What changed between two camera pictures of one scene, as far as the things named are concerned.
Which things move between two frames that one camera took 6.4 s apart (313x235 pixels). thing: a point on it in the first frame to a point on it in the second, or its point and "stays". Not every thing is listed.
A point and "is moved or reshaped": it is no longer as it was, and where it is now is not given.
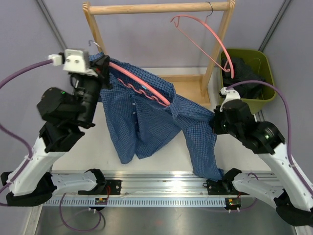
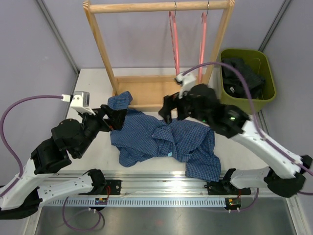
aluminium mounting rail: [173, 183] stays
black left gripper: [100, 65] to [117, 118]
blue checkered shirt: [145, 112] is moved or reshaped
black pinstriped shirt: [242, 72] stays
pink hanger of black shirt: [227, 68] to [204, 18]
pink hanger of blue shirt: [166, 103] to [172, 16]
